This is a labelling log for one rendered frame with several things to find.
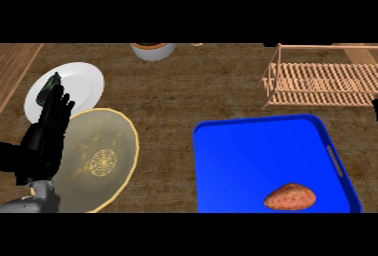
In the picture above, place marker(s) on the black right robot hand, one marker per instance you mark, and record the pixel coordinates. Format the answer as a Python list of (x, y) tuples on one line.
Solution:
[(376, 110)]

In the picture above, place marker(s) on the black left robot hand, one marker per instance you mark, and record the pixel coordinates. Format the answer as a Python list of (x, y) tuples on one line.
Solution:
[(47, 133)]

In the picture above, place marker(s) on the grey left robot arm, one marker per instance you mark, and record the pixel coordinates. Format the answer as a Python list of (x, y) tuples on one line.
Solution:
[(30, 200)]

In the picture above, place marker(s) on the pale wooden tiered shelf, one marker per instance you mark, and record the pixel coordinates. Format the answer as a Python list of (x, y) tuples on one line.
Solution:
[(320, 83)]

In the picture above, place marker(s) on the blue tray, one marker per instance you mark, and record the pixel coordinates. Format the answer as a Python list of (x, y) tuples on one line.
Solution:
[(267, 160)]

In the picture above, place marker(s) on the grey plate with yellow rim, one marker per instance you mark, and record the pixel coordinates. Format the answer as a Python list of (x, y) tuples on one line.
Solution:
[(101, 160)]

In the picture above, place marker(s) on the dark green vegetable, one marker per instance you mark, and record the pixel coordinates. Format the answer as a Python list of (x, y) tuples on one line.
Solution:
[(50, 86)]

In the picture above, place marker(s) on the white plate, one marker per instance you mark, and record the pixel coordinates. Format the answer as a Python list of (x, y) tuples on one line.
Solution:
[(79, 83)]

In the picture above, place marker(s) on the white pot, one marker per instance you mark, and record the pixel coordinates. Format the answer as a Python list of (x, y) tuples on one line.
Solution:
[(154, 50)]

